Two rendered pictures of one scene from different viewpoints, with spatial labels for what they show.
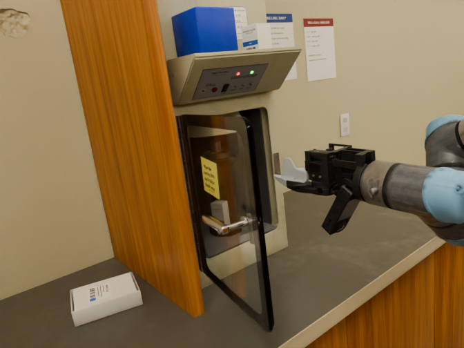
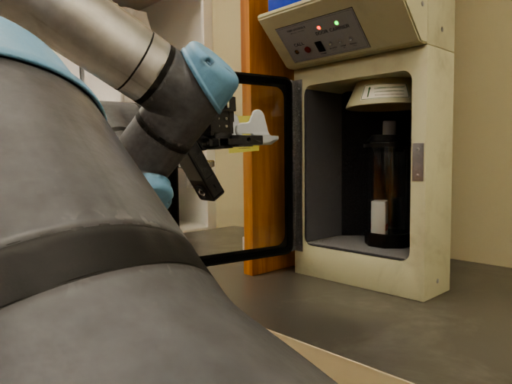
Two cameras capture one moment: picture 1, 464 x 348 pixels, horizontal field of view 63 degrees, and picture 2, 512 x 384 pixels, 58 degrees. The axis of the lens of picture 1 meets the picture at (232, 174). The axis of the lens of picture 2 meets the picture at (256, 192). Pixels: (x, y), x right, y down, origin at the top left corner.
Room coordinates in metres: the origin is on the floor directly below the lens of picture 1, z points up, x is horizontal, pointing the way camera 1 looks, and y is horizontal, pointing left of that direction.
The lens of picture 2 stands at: (0.67, -0.94, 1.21)
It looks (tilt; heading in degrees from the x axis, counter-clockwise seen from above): 4 degrees down; 83
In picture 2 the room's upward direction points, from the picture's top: 1 degrees counter-clockwise
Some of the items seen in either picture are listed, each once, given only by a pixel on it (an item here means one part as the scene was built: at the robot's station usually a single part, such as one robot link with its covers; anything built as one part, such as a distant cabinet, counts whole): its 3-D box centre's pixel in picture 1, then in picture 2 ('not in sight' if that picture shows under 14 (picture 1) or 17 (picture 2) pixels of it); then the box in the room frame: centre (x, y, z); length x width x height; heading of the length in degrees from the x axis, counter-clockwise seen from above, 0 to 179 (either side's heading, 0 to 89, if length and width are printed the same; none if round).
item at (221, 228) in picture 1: (223, 221); not in sight; (0.66, 0.03, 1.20); 0.10 x 0.05 x 0.03; 26
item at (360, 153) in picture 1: (342, 172); (196, 125); (0.67, -0.20, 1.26); 0.12 x 0.08 x 0.09; 35
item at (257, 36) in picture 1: (256, 38); not in sight; (0.97, -0.10, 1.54); 0.05 x 0.05 x 0.06; 43
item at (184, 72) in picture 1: (239, 74); (335, 28); (0.94, -0.05, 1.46); 0.32 x 0.11 x 0.10; 126
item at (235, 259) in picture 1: (221, 213); (234, 168); (0.74, 0.03, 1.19); 0.30 x 0.01 x 0.40; 26
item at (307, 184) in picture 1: (308, 184); not in sight; (0.70, -0.14, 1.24); 0.09 x 0.05 x 0.02; 47
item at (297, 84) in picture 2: (193, 196); (296, 166); (0.89, 0.10, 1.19); 0.03 x 0.02 x 0.39; 126
